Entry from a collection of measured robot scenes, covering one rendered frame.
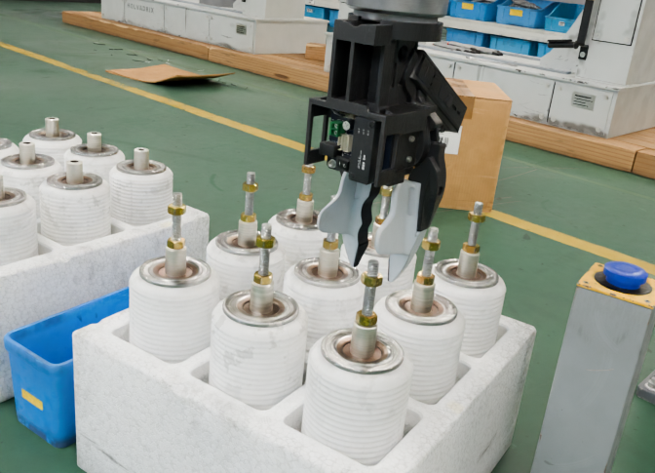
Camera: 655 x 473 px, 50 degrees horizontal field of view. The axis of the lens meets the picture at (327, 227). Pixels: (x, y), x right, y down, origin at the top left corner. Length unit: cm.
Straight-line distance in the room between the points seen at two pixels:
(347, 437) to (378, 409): 4
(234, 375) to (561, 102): 226
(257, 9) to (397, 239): 344
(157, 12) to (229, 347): 401
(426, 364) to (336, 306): 12
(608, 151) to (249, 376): 212
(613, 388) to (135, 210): 71
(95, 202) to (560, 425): 67
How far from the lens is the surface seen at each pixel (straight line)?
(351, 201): 59
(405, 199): 56
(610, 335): 72
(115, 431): 81
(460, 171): 185
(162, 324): 74
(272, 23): 394
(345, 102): 51
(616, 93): 272
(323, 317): 76
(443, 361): 72
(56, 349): 99
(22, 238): 98
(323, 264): 77
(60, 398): 89
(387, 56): 51
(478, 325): 82
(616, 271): 72
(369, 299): 61
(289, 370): 69
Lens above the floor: 58
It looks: 21 degrees down
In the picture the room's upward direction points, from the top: 6 degrees clockwise
